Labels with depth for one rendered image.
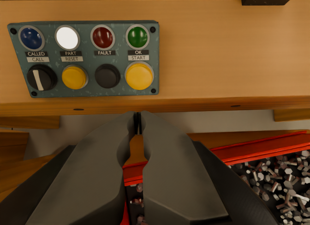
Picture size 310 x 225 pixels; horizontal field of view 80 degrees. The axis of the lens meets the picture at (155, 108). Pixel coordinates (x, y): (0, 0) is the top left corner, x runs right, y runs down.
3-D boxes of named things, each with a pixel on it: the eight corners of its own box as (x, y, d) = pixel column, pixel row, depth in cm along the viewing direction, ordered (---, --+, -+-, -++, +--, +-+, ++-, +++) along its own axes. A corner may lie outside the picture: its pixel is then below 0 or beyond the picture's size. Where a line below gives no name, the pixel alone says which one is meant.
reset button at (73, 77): (88, 86, 21) (86, 90, 20) (67, 87, 21) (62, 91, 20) (85, 65, 20) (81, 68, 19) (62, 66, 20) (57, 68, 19)
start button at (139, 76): (152, 87, 22) (152, 91, 21) (127, 87, 21) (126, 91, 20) (152, 62, 20) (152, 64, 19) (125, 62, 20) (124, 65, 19)
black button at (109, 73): (119, 85, 21) (118, 89, 20) (98, 86, 21) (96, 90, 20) (117, 65, 20) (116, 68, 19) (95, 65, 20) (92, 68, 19)
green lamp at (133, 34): (148, 49, 20) (148, 42, 18) (127, 49, 20) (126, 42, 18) (148, 32, 20) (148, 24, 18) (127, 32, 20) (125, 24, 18)
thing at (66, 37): (81, 50, 19) (75, 43, 18) (59, 50, 19) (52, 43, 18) (81, 32, 20) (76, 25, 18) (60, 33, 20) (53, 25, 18)
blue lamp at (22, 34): (46, 50, 19) (38, 44, 18) (25, 50, 19) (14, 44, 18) (47, 33, 19) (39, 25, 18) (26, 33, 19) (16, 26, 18)
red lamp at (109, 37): (115, 49, 19) (112, 42, 18) (93, 49, 19) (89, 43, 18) (115, 32, 20) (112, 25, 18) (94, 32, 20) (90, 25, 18)
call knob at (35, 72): (58, 88, 21) (53, 92, 20) (34, 88, 21) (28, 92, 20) (52, 65, 20) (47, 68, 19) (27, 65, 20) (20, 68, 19)
